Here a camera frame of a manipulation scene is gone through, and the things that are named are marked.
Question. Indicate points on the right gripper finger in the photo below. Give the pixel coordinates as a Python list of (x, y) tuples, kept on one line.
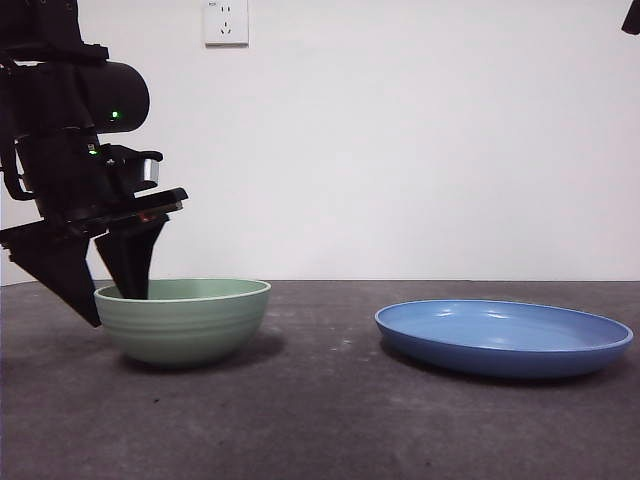
[(632, 15)]

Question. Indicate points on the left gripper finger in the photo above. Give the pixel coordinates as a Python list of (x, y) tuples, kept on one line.
[(55, 265), (130, 260)]

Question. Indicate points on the green ribbed bowl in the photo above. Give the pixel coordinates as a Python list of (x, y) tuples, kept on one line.
[(190, 330)]

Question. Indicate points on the blue plate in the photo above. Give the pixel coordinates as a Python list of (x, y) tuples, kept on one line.
[(500, 355)]

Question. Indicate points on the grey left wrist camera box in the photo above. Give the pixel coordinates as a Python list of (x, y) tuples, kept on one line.
[(145, 170)]

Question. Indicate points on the white wall socket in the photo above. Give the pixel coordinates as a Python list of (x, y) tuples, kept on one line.
[(226, 25)]

